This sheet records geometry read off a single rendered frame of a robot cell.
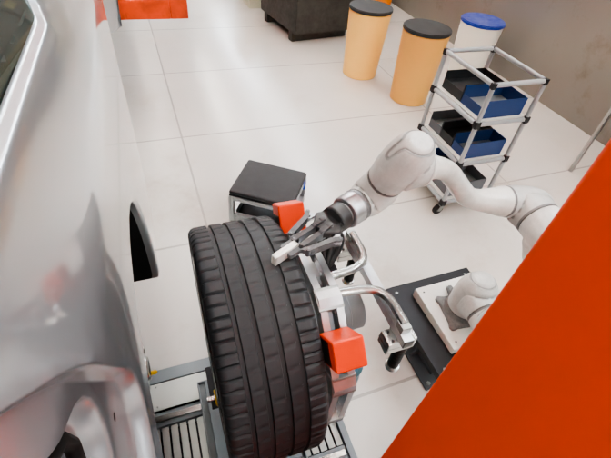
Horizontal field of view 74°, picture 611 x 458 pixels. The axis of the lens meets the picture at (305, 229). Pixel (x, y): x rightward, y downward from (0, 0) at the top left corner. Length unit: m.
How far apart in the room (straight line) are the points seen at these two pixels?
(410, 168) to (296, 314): 0.42
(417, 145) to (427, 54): 3.24
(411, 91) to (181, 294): 2.97
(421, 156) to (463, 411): 0.57
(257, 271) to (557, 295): 0.67
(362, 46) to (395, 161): 3.66
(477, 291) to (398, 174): 0.98
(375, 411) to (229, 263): 1.33
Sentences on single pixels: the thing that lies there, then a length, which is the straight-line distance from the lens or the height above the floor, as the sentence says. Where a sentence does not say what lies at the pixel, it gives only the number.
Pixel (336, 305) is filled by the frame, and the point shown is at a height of 1.10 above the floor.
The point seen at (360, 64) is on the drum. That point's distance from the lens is 4.65.
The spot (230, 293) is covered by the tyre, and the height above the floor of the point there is 1.17.
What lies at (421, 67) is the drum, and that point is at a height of 0.41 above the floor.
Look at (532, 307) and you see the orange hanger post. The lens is 0.40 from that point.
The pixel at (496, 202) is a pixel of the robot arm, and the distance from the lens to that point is 1.35.
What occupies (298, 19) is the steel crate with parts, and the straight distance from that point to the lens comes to 5.35.
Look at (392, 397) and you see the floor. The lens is 2.14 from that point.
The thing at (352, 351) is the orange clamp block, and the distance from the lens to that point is 0.92.
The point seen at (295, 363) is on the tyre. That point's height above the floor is 1.09.
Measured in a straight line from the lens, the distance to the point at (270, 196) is 2.40.
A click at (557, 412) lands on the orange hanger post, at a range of 0.42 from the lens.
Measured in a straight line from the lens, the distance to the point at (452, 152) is 2.87.
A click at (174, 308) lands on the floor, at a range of 2.33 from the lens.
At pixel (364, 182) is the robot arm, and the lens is 1.06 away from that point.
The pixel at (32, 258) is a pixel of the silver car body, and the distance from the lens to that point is 0.36.
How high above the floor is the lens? 1.90
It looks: 45 degrees down
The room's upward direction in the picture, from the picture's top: 7 degrees clockwise
